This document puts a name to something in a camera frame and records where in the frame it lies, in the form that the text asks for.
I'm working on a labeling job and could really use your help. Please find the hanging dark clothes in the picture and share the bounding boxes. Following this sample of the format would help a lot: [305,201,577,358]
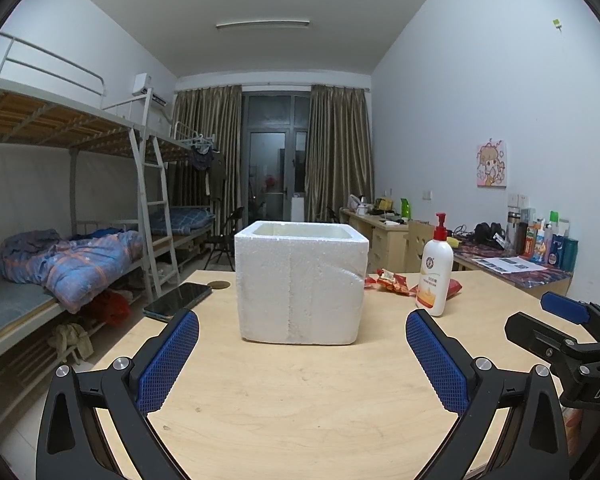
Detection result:
[189,146,226,196]

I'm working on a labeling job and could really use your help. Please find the red cloth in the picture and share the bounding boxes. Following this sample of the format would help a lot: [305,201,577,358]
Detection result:
[87,289,131,326]

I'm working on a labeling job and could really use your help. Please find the white metal bed ladder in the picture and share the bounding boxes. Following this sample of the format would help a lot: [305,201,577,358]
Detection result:
[129,130,181,301]

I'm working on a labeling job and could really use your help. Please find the black smartphone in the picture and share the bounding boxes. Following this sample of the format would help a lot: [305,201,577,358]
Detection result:
[142,282,213,322]

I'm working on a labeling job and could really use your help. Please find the black headphones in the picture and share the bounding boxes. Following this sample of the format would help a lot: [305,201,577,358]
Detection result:
[474,222,505,246]

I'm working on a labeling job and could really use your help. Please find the light wooden drawer desk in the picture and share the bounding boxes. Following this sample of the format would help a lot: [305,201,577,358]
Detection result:
[340,207,431,273]

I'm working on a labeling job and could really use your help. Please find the brown curtain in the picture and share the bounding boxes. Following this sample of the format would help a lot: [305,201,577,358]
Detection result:
[305,85,375,223]
[166,86,243,241]

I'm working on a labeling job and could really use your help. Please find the teal bottle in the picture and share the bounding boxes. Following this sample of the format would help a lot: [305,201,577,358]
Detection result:
[560,237,579,272]

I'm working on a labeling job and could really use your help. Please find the ceiling tube light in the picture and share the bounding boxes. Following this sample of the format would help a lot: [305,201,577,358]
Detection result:
[216,20,311,30]

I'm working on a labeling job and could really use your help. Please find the plain red snack packet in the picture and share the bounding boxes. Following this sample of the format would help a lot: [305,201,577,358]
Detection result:
[409,279,463,301]

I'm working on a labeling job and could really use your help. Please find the beige cloth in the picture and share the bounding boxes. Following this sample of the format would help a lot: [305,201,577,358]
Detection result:
[47,323,95,361]

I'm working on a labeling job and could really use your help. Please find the pink cartoon wall poster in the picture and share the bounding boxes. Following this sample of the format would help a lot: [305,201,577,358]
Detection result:
[476,139,508,188]

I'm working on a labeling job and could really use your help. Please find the white pump lotion bottle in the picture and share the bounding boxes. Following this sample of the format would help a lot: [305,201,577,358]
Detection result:
[415,212,454,317]

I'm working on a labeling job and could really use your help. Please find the orange pack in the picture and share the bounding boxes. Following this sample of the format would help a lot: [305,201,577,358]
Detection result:
[525,222,548,262]

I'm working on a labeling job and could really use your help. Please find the blue plaid mattress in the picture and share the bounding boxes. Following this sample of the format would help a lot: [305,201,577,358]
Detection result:
[150,207,216,235]

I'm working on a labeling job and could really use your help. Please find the blue orange patterned blanket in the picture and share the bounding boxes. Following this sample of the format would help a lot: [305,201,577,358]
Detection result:
[0,229,146,313]

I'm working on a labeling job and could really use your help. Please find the desk with patterned cloth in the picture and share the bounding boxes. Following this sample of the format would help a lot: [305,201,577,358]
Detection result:
[450,235,573,296]

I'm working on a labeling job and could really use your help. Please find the white metal bunk bed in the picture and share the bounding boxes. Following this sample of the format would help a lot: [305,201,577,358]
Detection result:
[172,121,218,261]
[0,32,181,411]

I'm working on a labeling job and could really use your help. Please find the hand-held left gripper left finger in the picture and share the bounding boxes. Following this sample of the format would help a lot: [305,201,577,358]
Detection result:
[36,308,200,480]

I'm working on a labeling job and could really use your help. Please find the glass balcony door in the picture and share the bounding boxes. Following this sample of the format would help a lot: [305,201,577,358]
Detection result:
[241,92,311,223]

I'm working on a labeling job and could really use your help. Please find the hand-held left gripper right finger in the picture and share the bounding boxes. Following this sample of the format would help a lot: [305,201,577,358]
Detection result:
[405,308,571,480]

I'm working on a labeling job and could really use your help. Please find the black folding chair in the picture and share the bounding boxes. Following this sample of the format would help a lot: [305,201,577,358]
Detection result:
[202,206,245,271]

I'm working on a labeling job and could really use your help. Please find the printed paper sheets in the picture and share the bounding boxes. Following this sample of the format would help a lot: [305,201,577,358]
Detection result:
[471,256,548,273]

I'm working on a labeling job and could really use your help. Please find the white foam box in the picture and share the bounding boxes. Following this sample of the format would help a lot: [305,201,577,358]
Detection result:
[234,220,370,346]

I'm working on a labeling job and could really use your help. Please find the white air conditioner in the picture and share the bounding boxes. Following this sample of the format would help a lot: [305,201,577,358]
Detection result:
[131,74,168,107]

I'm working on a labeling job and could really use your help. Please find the dark thermos flask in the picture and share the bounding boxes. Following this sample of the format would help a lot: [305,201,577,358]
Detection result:
[505,211,522,253]

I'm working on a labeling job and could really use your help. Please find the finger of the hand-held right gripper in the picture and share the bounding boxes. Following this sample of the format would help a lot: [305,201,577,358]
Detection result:
[540,291,600,341]
[504,311,600,361]

